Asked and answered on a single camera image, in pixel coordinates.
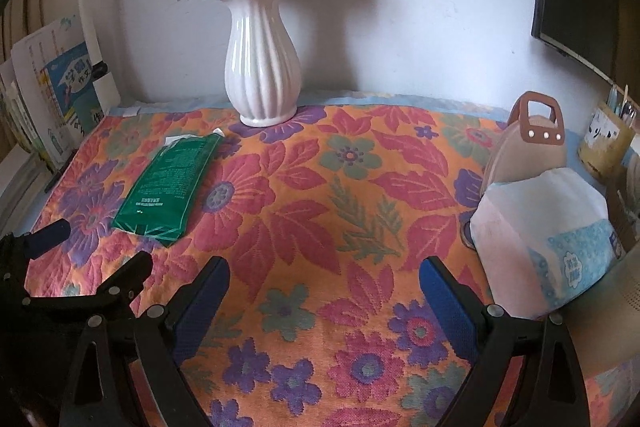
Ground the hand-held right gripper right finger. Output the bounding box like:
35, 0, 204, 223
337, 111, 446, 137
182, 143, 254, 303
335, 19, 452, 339
419, 255, 592, 427

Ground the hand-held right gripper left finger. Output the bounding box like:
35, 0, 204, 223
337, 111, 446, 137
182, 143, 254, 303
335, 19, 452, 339
59, 255, 232, 427

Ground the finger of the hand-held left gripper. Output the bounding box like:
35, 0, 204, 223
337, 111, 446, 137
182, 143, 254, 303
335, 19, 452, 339
20, 251, 154, 328
0, 219, 72, 269

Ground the green packet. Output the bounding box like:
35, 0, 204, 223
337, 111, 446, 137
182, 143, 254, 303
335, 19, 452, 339
111, 132, 224, 249

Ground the clear round basin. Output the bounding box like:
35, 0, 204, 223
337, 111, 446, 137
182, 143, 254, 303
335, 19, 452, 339
560, 239, 640, 375

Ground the white tissue pack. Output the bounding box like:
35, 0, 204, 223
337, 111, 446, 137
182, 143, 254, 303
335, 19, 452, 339
470, 167, 628, 320

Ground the row of books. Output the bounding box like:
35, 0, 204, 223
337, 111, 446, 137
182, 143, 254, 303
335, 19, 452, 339
0, 14, 108, 228

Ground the floral tablecloth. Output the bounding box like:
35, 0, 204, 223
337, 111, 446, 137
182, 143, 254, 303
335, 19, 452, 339
30, 104, 640, 427

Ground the white desk lamp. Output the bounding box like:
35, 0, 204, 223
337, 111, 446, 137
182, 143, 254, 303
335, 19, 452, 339
25, 0, 122, 118

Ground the beige pen holder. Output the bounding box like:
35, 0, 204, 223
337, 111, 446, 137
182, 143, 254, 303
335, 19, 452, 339
577, 99, 636, 182

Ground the white ribbed vase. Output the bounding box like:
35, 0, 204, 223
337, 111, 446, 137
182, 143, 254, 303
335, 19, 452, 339
223, 0, 303, 128

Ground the bunch of pens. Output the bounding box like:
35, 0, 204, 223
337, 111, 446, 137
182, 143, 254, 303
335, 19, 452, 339
606, 84, 640, 120

